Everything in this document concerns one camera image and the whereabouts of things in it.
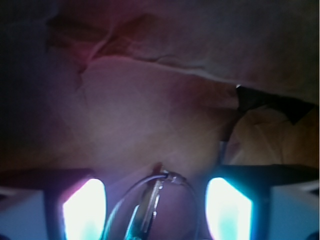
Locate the silver key bunch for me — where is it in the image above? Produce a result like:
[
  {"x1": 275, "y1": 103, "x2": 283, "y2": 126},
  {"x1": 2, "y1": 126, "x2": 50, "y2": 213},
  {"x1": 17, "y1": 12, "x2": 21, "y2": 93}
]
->
[{"x1": 100, "y1": 169, "x2": 200, "y2": 240}]

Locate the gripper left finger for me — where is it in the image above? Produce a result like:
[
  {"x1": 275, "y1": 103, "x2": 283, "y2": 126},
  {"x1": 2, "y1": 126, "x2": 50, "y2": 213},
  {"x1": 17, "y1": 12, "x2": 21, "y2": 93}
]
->
[{"x1": 0, "y1": 168, "x2": 107, "y2": 240}]

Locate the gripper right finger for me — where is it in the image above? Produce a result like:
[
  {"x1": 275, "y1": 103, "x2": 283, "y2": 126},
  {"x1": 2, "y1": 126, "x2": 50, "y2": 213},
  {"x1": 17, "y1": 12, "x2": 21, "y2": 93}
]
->
[{"x1": 205, "y1": 164, "x2": 320, "y2": 240}]

